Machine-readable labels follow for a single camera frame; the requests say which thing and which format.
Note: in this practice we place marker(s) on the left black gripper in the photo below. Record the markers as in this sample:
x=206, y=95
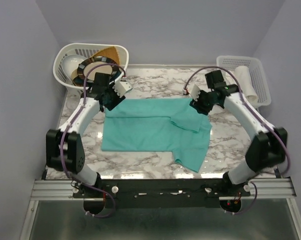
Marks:
x=117, y=101

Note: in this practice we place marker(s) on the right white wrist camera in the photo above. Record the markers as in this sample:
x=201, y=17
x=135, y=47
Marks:
x=195, y=92

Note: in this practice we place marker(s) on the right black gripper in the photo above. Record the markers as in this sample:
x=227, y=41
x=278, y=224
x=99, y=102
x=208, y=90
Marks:
x=201, y=109

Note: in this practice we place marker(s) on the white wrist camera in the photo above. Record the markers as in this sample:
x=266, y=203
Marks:
x=122, y=87
x=195, y=92

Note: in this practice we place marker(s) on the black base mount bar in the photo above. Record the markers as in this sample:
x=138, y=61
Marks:
x=162, y=193

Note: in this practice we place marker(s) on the clear drinking glass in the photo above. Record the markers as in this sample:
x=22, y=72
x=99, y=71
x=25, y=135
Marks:
x=71, y=105

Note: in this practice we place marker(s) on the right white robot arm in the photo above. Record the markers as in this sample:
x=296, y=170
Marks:
x=268, y=144

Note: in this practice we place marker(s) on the rolled white t shirt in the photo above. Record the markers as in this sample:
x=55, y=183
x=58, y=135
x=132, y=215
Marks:
x=244, y=79

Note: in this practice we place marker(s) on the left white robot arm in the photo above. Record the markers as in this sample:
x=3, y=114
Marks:
x=64, y=147

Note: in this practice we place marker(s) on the aluminium frame rail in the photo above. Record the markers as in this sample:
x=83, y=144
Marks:
x=263, y=188

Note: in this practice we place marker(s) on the white bowl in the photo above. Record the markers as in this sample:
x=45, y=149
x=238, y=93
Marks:
x=70, y=63

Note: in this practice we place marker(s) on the round white dish basket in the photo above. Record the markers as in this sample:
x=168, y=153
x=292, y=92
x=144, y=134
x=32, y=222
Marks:
x=86, y=50

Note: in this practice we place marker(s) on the rectangular white mesh basket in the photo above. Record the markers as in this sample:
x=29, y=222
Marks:
x=256, y=71

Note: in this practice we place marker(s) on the striped rim beige plate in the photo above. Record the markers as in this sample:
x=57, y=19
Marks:
x=85, y=67

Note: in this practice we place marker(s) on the teal t shirt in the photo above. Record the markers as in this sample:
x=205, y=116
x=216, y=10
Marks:
x=158, y=125

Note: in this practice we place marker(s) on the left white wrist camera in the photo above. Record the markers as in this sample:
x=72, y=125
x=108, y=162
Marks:
x=122, y=87

